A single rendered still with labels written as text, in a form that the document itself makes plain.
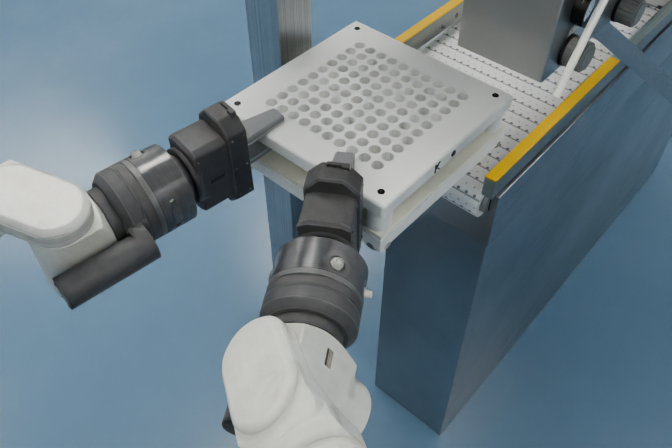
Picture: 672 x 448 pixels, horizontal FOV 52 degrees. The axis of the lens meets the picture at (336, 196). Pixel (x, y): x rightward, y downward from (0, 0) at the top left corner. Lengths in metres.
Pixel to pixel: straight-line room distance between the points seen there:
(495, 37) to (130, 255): 0.42
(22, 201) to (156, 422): 1.16
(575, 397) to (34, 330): 1.40
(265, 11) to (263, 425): 0.53
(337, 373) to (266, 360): 0.08
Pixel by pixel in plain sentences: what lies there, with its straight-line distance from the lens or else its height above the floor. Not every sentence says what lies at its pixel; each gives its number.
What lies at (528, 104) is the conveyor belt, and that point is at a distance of 1.06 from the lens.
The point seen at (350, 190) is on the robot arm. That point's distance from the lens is 0.65.
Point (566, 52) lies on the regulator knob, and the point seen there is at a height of 1.16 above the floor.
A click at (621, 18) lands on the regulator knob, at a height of 1.15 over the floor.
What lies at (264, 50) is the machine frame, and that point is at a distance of 0.91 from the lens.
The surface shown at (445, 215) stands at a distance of 1.00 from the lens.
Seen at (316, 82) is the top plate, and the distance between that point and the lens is 0.84.
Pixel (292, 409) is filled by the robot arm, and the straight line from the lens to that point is 0.49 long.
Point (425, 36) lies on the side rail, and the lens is 1.14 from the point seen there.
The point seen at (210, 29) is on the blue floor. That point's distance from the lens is 2.95.
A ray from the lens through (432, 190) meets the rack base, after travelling 0.77.
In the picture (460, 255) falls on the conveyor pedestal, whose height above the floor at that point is 0.64.
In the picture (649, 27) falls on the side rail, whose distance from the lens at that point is 1.23.
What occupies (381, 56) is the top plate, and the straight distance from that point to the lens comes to 0.89.
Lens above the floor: 1.56
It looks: 46 degrees down
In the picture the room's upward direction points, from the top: straight up
